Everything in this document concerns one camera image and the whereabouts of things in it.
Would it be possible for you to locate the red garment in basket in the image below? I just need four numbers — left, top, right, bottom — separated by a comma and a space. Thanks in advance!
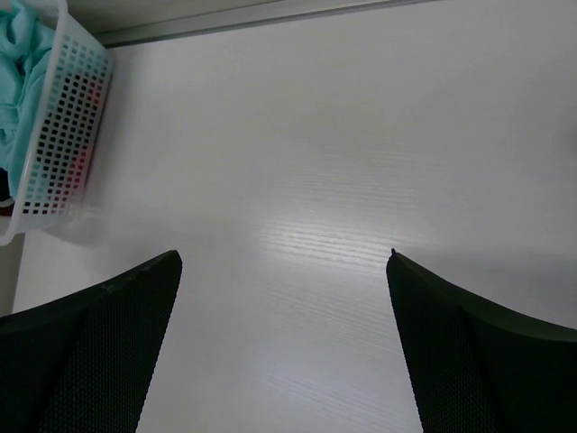
50, 72, 105, 210

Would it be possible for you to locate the teal t shirt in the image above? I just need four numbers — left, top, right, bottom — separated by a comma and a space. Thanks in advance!
1, 1, 55, 198

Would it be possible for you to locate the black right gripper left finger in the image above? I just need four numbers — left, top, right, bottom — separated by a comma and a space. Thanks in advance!
1, 250, 182, 432

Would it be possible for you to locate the black garment in basket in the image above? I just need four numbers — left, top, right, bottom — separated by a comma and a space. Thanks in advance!
0, 169, 14, 207

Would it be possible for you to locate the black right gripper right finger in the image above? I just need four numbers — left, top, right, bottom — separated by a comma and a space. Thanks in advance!
386, 251, 576, 432

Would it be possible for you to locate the white plastic laundry basket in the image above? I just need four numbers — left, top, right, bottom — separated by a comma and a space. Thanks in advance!
1, 1, 114, 245

